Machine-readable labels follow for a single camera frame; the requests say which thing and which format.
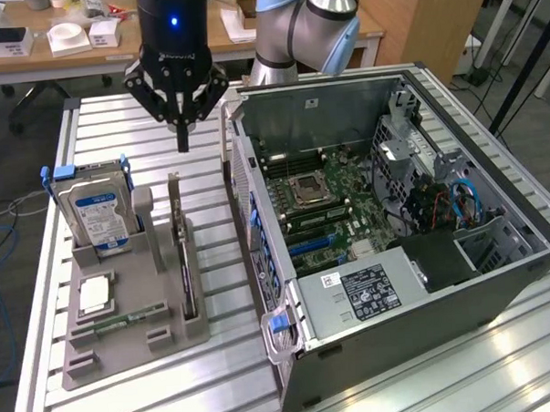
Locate white paper booklet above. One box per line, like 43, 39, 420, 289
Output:
220, 5, 259, 45

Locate blue expansion slot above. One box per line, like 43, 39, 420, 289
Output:
287, 233, 334, 257

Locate white box with round insert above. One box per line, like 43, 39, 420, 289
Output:
46, 21, 94, 59

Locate metal disk bay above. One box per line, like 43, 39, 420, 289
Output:
451, 211, 550, 276
368, 111, 440, 203

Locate green RAM stick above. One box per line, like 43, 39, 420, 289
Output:
71, 304, 167, 337

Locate blue floor cable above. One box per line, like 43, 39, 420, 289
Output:
0, 219, 27, 392

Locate white table frame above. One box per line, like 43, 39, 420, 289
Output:
469, 0, 550, 101

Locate installed RAM stick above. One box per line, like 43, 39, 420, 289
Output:
282, 204, 354, 232

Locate grey power supply unit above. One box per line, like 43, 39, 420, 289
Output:
295, 247, 435, 343

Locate green motherboard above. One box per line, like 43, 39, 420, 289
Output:
253, 131, 400, 281

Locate graphics card with metal bracket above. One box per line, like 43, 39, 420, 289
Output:
166, 170, 202, 321

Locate open black PC case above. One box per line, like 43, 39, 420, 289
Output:
216, 64, 550, 412

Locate hard disk in blue caddy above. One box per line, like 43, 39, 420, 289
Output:
39, 152, 138, 262

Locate black RAM slot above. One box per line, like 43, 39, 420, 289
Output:
265, 160, 326, 179
263, 149, 324, 169

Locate white box with black lid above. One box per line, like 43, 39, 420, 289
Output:
0, 25, 36, 59

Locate blue card retainer clips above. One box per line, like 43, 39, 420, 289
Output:
247, 191, 283, 308

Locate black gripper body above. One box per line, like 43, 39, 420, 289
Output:
136, 0, 214, 102

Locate red wire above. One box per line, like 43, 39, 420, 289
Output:
428, 191, 449, 231

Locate wooden desk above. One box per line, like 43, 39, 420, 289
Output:
0, 0, 389, 98

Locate silver chipset heatsink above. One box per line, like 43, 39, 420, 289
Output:
348, 238, 379, 259

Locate CPU socket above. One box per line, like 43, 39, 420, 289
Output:
287, 170, 334, 211

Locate wooden cabinet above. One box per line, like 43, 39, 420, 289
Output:
370, 0, 499, 91

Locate black floor box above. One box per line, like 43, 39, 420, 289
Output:
467, 67, 493, 88

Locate black slanted pole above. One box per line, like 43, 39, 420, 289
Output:
484, 43, 550, 137

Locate grey parts rack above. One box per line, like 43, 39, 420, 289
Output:
53, 181, 214, 392

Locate blue case latch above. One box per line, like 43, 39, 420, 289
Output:
269, 312, 291, 335

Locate silver CPU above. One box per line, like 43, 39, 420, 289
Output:
77, 275, 112, 314

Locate blue wire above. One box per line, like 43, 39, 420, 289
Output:
446, 177, 487, 231

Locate small white box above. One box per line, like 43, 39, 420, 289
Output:
87, 18, 123, 49

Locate white floor cable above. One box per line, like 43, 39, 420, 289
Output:
0, 191, 51, 218

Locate black office chair base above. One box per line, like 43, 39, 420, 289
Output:
0, 74, 117, 137

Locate clear plastic bag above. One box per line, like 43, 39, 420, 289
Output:
67, 0, 127, 20

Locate cardboard box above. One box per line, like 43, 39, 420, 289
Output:
237, 0, 261, 20

